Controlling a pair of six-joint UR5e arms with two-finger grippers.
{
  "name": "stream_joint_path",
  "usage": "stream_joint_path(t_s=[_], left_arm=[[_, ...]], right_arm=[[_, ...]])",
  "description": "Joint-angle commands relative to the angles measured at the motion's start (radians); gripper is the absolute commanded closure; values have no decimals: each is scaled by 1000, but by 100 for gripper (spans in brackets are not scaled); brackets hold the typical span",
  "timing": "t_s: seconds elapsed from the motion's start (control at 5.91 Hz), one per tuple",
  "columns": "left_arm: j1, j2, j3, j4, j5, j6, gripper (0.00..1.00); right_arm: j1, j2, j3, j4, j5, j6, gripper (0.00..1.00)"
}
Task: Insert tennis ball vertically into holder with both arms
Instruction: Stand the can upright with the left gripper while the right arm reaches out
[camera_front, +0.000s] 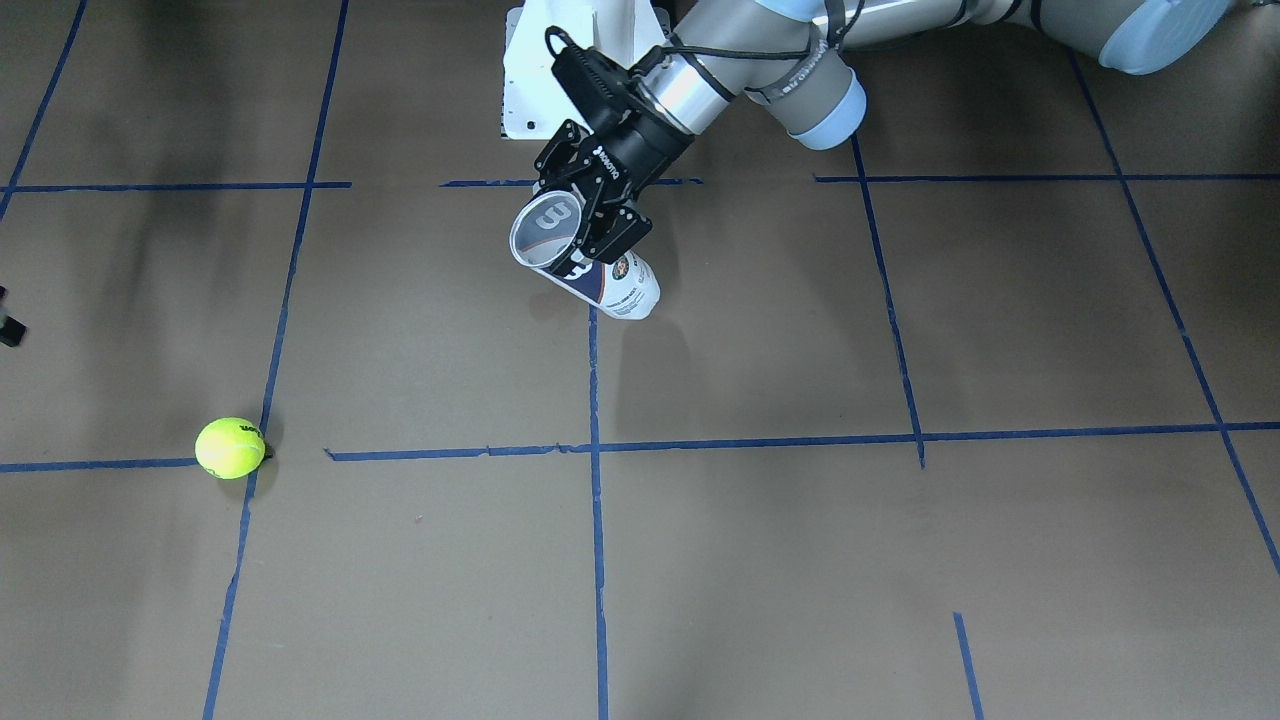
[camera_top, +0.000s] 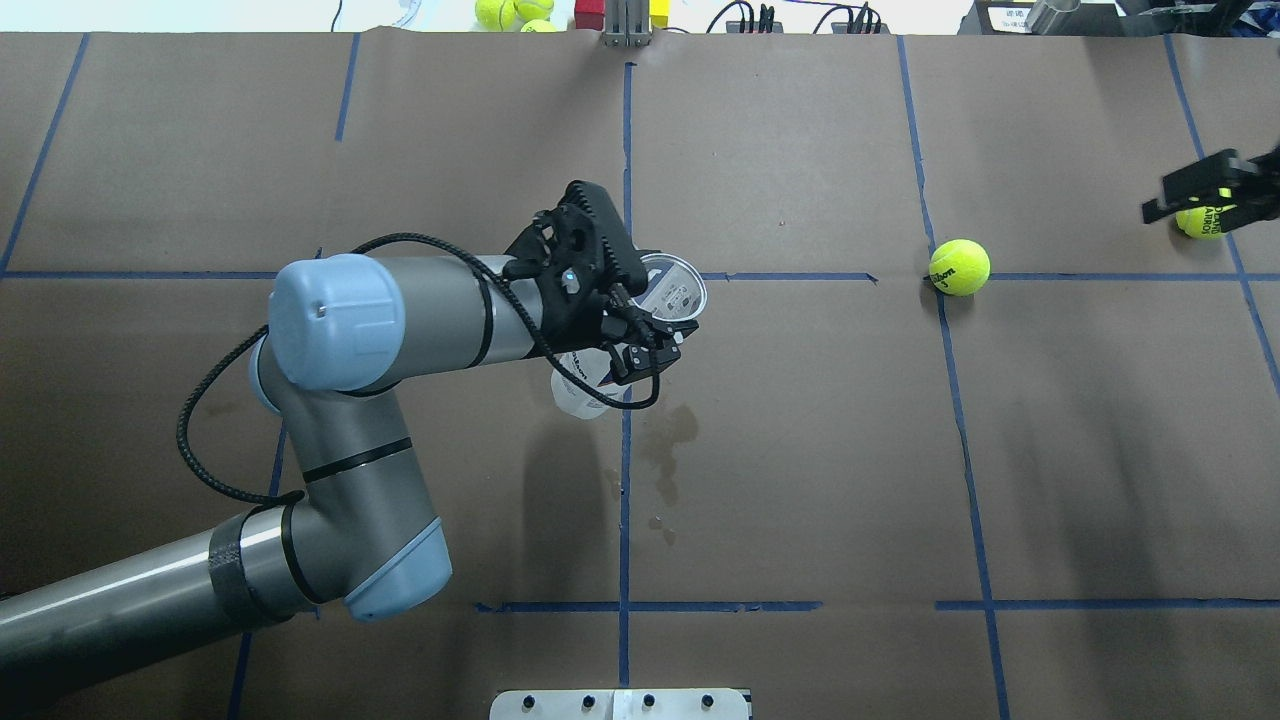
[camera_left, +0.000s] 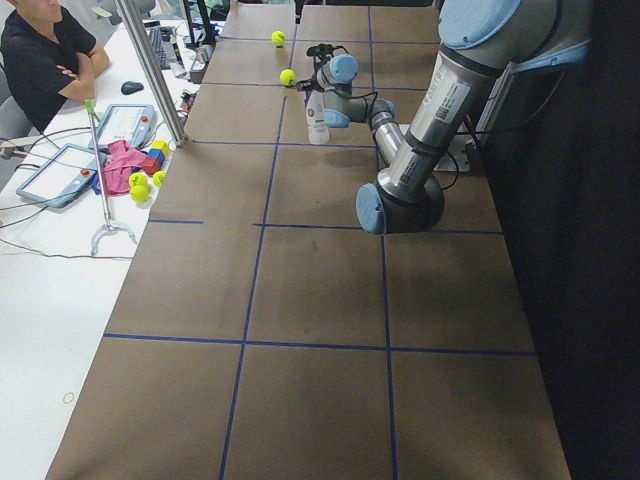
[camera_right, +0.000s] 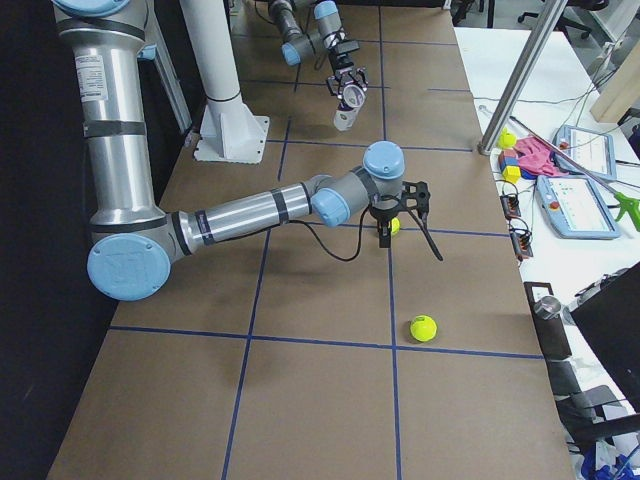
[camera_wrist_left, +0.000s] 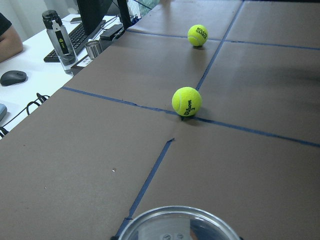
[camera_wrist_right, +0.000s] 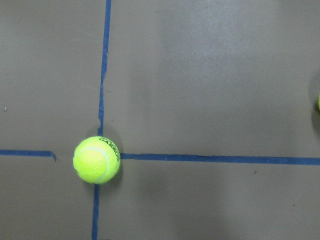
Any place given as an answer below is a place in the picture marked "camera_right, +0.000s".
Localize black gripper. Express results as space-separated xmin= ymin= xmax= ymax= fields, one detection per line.
xmin=369 ymin=194 xmax=404 ymax=249
xmin=326 ymin=52 xmax=369 ymax=96

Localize clear tennis ball can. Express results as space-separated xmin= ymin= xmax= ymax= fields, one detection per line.
xmin=334 ymin=84 xmax=366 ymax=132

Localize Roland Garros tennis ball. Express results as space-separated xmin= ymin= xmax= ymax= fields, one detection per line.
xmin=410 ymin=315 xmax=438 ymax=342

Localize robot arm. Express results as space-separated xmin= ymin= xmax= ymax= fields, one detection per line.
xmin=268 ymin=0 xmax=368 ymax=100
xmin=52 ymin=1 xmax=406 ymax=301

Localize spare tennis ball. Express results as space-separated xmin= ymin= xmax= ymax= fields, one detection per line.
xmin=497 ymin=127 xmax=518 ymax=150

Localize orange black connector box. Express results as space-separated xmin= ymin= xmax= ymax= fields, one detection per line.
xmin=500 ymin=193 xmax=521 ymax=219
xmin=510 ymin=229 xmax=533 ymax=261

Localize coloured toy blocks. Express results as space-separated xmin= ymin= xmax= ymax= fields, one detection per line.
xmin=498 ymin=149 xmax=521 ymax=183

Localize pink cloth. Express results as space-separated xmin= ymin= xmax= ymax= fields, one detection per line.
xmin=515 ymin=137 xmax=565 ymax=177

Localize steel cup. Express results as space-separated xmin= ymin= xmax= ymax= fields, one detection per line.
xmin=533 ymin=295 xmax=562 ymax=321

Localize near teach pendant tablet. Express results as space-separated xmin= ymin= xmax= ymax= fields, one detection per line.
xmin=536 ymin=175 xmax=620 ymax=240

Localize teach pendant tablet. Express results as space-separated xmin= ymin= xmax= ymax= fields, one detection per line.
xmin=553 ymin=124 xmax=617 ymax=181
xmin=536 ymin=175 xmax=620 ymax=240

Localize far teach pendant tablet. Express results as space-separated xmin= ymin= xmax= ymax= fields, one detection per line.
xmin=553 ymin=124 xmax=617 ymax=181

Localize reacher grabber tool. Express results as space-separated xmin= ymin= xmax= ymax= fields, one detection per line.
xmin=509 ymin=115 xmax=640 ymax=231

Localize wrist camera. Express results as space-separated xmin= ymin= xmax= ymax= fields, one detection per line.
xmin=329 ymin=40 xmax=360 ymax=56

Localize black camera cable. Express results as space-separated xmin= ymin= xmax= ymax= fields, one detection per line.
xmin=289 ymin=199 xmax=445 ymax=263

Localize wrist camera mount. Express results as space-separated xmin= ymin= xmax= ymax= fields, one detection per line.
xmin=401 ymin=181 xmax=431 ymax=222

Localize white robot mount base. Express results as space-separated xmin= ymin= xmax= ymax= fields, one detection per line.
xmin=180 ymin=0 xmax=270 ymax=164

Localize aluminium frame post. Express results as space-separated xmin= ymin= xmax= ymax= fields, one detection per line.
xmin=477 ymin=0 xmax=568 ymax=156

